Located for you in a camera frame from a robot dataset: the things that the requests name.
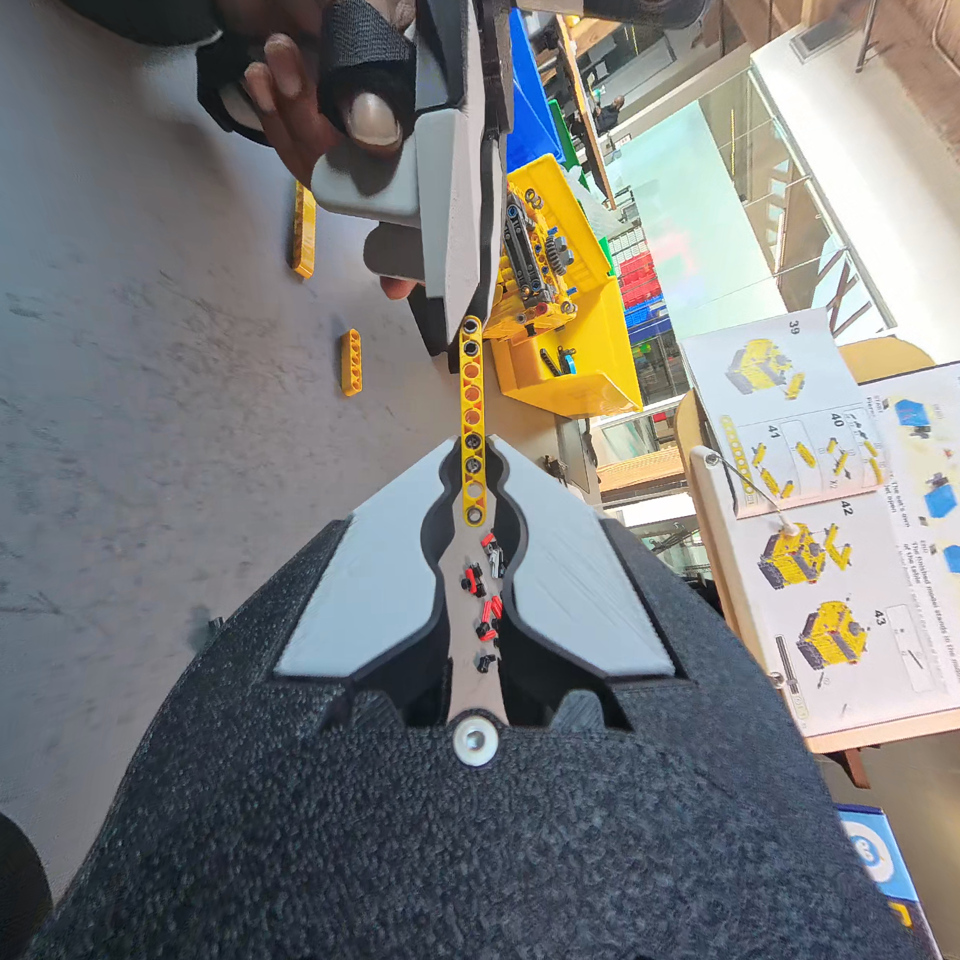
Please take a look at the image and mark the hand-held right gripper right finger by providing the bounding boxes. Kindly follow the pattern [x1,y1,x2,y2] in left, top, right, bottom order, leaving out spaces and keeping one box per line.
[487,438,676,723]

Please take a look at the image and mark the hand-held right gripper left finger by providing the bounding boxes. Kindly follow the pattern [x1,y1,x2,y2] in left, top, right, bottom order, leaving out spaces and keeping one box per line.
[276,437,460,725]

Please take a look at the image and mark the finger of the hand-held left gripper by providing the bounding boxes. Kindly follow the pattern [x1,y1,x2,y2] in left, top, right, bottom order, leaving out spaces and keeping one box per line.
[414,108,505,348]

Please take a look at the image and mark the long yellow lego beam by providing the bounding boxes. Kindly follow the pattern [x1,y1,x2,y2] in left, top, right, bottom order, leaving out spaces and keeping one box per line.
[291,180,318,280]
[457,315,490,528]

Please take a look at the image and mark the person's left forearm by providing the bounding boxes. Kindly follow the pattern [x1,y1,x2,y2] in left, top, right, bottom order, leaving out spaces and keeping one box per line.
[56,0,226,46]

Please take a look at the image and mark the yellow black lego vehicle model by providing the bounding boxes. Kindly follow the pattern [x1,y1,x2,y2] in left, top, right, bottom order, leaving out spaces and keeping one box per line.
[483,187,582,340]

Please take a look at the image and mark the pile of small lego pieces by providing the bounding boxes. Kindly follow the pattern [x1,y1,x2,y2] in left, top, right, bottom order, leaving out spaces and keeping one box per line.
[459,528,510,674]

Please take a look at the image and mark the lego instruction booklet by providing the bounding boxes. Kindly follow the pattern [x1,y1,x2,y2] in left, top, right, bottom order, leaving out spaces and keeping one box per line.
[673,306,960,789]

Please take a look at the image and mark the person's left hand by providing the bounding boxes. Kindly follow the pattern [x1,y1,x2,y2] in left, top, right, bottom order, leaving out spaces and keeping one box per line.
[213,0,419,301]

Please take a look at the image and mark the blue plastic bin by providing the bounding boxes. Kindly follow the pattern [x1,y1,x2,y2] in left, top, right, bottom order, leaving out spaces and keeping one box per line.
[506,7,565,175]

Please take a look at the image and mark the long wooden table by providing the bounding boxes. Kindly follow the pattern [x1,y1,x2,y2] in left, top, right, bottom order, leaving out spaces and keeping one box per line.
[553,13,620,213]

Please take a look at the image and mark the green plastic bin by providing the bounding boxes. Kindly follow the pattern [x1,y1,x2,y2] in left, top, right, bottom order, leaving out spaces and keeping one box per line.
[546,97,594,192]

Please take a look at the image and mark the rack of red blue bins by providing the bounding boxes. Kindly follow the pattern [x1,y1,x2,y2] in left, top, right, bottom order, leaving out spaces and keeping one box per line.
[609,225,670,348]

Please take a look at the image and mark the yellow plastic bin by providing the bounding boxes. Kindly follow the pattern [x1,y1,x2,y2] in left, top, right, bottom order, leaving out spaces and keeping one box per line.
[486,153,645,420]

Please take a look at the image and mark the blue cardboard box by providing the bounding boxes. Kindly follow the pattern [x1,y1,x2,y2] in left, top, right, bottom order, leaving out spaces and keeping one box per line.
[836,804,945,960]

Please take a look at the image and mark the black quilted cushion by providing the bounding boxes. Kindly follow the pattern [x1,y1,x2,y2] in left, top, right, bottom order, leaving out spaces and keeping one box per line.
[0,812,55,960]

